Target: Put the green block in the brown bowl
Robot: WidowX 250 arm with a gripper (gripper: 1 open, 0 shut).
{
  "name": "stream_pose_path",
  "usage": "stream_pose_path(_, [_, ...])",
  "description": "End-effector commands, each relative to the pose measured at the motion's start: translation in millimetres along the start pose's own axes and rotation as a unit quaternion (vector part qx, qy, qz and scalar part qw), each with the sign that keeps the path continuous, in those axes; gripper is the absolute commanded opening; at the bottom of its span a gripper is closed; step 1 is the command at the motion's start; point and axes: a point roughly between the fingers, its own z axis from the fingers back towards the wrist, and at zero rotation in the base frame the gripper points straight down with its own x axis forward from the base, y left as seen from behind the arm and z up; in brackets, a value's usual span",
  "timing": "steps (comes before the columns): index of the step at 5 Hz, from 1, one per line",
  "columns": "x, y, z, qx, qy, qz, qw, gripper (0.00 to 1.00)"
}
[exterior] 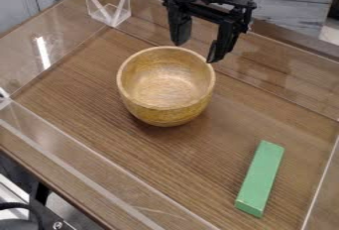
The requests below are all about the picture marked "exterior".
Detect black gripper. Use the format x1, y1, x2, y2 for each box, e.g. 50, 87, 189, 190
162, 0, 256, 63

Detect green rectangular block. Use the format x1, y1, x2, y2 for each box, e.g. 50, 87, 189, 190
234, 141, 284, 218

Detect brown wooden bowl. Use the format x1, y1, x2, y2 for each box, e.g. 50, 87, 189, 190
115, 46, 216, 127

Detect clear acrylic tray wall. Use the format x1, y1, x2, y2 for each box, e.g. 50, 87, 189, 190
0, 96, 220, 230

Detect black table leg bracket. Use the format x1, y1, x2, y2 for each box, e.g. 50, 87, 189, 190
29, 183, 77, 230

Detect black cable under table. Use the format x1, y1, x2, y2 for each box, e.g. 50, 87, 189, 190
0, 201, 45, 230

